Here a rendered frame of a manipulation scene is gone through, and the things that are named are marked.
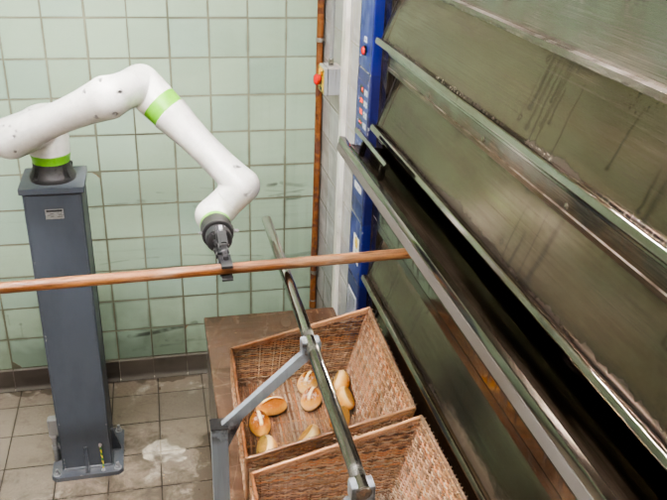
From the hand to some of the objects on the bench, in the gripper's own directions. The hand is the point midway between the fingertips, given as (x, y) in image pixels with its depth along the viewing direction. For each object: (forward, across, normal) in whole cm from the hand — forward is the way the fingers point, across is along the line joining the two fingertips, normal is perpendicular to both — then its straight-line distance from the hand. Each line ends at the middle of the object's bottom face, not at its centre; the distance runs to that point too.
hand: (226, 268), depth 207 cm
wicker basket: (+56, +61, -25) cm, 87 cm away
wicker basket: (-3, +62, -26) cm, 67 cm away
